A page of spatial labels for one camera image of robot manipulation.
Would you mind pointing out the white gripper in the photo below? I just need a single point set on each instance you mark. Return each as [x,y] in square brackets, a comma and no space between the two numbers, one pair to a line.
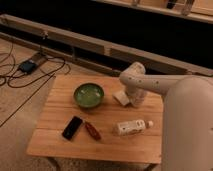
[137,96]

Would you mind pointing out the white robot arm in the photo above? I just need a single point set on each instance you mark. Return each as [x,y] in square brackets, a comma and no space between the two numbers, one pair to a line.
[187,131]

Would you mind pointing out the green ceramic bowl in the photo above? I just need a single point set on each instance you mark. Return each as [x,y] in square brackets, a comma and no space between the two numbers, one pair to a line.
[88,95]

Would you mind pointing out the white plastic bottle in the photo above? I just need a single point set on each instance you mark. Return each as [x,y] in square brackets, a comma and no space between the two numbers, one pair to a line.
[134,126]

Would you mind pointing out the red brown oblong object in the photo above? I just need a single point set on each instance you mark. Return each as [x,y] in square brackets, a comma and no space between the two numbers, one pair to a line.
[92,131]

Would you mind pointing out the wooden table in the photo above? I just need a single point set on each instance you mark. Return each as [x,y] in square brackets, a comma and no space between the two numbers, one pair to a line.
[60,108]

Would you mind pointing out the black rectangular case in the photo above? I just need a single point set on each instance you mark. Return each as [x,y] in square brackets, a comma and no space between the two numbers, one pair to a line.
[72,127]

